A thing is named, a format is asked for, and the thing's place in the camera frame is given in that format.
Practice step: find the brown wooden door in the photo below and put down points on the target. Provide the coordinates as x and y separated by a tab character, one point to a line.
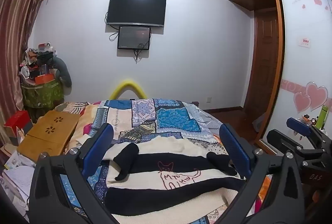
264	63

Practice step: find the black and cream striped sweater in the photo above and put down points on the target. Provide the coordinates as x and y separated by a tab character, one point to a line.
166	147

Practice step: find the red box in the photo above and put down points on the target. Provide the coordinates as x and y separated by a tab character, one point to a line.
18	121

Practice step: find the small black monitor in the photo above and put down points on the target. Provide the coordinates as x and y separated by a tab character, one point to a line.
133	37

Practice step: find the yellow foam arch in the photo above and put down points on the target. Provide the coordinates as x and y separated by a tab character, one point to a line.
119	86

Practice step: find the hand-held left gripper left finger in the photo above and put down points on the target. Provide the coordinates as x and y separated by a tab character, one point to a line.
99	146

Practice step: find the orange box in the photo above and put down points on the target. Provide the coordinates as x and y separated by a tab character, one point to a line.
45	79

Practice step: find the wooden wardrobe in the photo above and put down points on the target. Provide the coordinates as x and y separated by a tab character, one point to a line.
293	32

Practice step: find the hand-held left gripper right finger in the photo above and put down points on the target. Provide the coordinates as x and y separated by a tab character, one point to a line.
233	146

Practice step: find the stack of white papers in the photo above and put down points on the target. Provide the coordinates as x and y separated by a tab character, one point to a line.
18	180

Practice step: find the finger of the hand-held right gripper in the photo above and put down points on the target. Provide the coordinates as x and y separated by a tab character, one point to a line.
285	139
298	126

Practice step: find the grey plush toy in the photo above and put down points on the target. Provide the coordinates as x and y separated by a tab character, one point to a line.
63	71

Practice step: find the wooden lap desk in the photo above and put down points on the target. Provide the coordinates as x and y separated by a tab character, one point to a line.
49	135

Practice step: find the black wall television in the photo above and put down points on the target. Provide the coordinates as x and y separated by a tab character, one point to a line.
136	9

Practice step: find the blue patchwork blanket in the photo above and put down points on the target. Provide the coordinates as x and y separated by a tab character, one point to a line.
171	117

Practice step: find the green bottle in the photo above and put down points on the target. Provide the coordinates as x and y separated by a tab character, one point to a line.
322	117

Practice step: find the striped brown curtain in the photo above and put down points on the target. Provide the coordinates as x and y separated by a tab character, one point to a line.
15	32

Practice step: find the pink floral bed sheet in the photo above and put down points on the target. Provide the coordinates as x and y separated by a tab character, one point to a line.
87	120

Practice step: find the pink heart stickers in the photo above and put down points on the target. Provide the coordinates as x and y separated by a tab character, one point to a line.
313	95

